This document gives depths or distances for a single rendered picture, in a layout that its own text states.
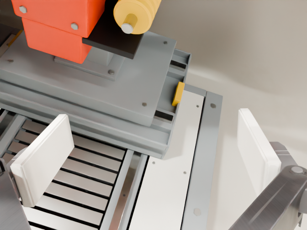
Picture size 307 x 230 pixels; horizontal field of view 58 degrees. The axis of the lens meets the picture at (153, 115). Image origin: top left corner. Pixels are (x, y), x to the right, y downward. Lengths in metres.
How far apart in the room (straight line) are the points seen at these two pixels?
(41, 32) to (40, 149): 0.33
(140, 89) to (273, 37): 0.93
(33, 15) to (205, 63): 0.82
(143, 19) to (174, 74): 0.45
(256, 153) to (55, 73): 0.61
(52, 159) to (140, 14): 0.27
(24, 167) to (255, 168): 0.13
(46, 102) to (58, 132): 0.57
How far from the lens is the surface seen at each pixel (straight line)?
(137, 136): 0.69
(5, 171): 0.17
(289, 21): 1.67
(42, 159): 0.19
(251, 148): 0.18
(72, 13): 0.44
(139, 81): 0.72
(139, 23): 0.43
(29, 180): 0.18
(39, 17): 0.48
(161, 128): 0.73
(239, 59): 1.27
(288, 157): 0.17
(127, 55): 0.45
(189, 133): 0.84
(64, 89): 0.69
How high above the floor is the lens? 0.77
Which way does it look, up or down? 55 degrees down
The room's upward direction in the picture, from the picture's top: 20 degrees clockwise
